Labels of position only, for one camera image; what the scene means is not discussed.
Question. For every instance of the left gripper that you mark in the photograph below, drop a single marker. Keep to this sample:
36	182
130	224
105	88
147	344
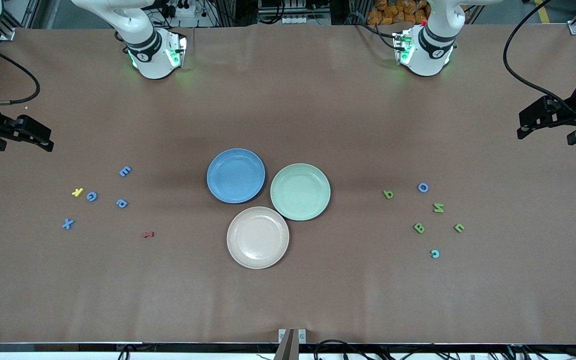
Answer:
574	109

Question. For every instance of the blue letter G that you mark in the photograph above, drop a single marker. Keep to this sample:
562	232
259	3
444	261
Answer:
88	197

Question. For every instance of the blue letter X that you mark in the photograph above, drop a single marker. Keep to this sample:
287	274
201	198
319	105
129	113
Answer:
68	224

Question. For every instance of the blue letter E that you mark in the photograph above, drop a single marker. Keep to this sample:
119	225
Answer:
125	171

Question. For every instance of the blue letter P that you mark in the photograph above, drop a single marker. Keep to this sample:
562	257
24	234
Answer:
118	202

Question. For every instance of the green letter N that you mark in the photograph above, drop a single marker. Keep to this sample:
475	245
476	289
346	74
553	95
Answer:
438	208

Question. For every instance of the green letter U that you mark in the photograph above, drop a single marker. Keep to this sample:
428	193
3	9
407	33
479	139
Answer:
456	228

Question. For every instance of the green letter B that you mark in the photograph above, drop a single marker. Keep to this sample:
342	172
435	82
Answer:
419	228

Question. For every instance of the green letter P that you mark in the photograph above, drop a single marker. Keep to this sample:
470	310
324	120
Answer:
390	196

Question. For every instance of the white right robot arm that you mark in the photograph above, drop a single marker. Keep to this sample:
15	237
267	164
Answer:
150	55

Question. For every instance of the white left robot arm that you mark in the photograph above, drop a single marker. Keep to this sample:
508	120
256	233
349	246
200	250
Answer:
428	55

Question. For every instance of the yellow letter K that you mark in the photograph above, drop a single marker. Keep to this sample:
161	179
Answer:
77	192

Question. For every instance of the blue letter O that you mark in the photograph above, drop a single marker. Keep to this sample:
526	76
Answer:
418	188

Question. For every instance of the red letter T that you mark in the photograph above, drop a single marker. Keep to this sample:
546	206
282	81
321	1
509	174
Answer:
149	234

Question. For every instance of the teal letter C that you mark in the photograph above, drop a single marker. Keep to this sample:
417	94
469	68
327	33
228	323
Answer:
435	257

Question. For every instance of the orange items pile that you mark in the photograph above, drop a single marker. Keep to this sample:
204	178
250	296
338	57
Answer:
393	12

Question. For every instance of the white power strip with plugs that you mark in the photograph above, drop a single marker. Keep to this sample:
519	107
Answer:
180	11

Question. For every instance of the blue round plate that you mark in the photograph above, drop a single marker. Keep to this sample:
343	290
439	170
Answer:
235	176

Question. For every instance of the beige round plate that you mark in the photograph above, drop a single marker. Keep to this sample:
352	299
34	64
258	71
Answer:
258	238

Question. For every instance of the green round plate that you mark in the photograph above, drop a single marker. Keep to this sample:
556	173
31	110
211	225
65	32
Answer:
300	192

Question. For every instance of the long white power strip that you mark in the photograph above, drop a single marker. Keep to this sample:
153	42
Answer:
298	20

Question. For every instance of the table cover sheet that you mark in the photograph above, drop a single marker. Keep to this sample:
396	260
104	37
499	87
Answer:
288	300

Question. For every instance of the metal table edge bracket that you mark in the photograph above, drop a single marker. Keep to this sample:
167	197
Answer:
302	336

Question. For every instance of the brown post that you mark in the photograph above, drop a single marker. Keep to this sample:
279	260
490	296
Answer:
288	350

